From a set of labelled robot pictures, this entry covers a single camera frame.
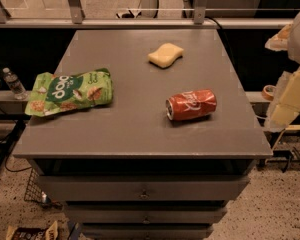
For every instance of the yellow sponge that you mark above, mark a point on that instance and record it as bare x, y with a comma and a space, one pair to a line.
165, 55

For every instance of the bottom grey drawer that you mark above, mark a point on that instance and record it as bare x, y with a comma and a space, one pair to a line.
147, 232

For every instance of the middle grey drawer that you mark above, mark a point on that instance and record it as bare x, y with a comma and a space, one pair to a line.
147, 213

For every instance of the clear plastic water bottle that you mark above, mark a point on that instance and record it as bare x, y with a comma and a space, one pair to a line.
14, 83

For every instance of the red coke can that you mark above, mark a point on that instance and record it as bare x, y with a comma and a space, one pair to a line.
191, 105

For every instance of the grey drawer cabinet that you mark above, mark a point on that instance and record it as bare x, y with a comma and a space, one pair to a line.
133, 135

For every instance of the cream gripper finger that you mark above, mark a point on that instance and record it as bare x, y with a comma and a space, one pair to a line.
285, 107
279, 42

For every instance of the wire basket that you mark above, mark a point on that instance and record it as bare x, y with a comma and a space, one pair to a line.
33, 192

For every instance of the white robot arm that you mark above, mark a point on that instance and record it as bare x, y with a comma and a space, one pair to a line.
294, 41

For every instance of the brown snack bag on floor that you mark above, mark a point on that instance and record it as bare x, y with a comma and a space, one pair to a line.
23, 233

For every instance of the metal railing frame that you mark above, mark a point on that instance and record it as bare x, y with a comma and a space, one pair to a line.
98, 14

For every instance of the roll of tape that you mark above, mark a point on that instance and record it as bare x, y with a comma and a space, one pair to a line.
268, 92

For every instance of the green snack bag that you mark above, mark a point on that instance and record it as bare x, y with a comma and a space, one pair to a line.
53, 94

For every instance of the grey drawer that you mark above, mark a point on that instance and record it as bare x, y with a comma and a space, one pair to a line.
147, 213
147, 232
143, 188

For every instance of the top grey drawer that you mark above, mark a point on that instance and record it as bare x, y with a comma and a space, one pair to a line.
143, 188

